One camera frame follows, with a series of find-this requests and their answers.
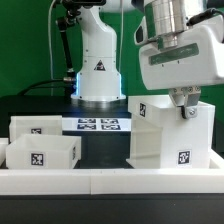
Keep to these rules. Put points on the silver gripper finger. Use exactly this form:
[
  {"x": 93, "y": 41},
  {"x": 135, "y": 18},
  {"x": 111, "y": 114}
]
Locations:
[
  {"x": 176, "y": 96},
  {"x": 191, "y": 97}
]

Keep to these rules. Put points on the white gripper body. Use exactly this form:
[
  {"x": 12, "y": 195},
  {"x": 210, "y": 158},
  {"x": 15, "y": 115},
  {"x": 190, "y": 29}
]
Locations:
[{"x": 198, "y": 59}]

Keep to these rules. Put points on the white drawer cabinet frame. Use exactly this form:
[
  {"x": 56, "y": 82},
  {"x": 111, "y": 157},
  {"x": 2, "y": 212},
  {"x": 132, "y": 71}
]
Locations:
[{"x": 161, "y": 138}]

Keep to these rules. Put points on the white front drawer box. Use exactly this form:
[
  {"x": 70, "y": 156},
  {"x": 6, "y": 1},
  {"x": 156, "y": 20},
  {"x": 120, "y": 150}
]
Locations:
[{"x": 38, "y": 151}]

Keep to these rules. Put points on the white drawer box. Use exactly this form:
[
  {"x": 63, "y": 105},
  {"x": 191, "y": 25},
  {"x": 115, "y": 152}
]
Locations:
[
  {"x": 48, "y": 125},
  {"x": 38, "y": 151}
]

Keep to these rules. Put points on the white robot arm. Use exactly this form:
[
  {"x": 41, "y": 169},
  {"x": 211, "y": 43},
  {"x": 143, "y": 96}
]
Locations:
[{"x": 99, "y": 80}]

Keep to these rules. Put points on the white rear drawer box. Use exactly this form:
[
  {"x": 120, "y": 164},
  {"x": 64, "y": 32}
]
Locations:
[{"x": 48, "y": 125}]

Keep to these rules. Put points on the white marker sheet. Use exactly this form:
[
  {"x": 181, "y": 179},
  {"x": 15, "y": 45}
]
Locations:
[{"x": 96, "y": 124}]

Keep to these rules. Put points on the white right border rail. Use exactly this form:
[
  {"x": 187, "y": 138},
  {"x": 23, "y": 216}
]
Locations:
[{"x": 216, "y": 161}]

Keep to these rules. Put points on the white border rail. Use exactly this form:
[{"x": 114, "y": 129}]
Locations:
[
  {"x": 115, "y": 181},
  {"x": 216, "y": 161},
  {"x": 3, "y": 144}
]

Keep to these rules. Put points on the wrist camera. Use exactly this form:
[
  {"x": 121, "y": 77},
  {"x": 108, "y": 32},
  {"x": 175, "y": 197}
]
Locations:
[{"x": 141, "y": 34}]

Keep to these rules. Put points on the white left border rail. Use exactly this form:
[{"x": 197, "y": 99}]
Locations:
[{"x": 3, "y": 144}]

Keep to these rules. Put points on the white front border rail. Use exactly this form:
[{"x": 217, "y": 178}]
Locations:
[{"x": 115, "y": 181}]

